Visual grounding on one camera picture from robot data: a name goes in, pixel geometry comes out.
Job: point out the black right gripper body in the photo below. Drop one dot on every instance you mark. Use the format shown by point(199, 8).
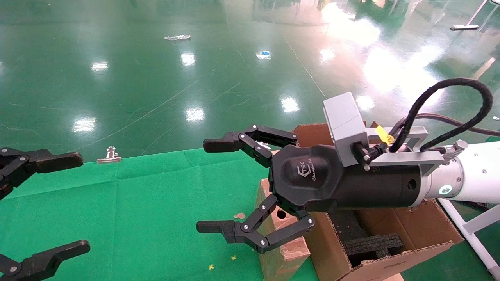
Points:
point(312, 179)

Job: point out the green table cloth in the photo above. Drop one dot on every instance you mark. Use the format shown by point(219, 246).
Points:
point(136, 214)

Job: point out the white pipe frame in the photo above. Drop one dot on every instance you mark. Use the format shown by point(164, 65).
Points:
point(472, 238)

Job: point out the small brown cardboard box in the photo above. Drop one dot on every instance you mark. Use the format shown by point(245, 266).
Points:
point(281, 265)

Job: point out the large open cardboard carton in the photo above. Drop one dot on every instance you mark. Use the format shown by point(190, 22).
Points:
point(422, 230)

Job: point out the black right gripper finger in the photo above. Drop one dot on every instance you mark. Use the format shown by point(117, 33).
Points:
point(250, 140)
point(250, 232)

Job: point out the white plastic wrapper litter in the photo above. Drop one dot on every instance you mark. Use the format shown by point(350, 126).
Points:
point(177, 37)

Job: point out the black foam insert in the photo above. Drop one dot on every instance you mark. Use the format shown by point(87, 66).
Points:
point(371, 246)

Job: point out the silver binder clip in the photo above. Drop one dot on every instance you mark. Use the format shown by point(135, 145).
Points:
point(110, 158)

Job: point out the white floor bar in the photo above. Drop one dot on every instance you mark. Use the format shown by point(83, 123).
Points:
point(464, 27)

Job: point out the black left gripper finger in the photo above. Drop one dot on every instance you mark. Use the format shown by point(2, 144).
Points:
point(43, 261)
point(50, 160)

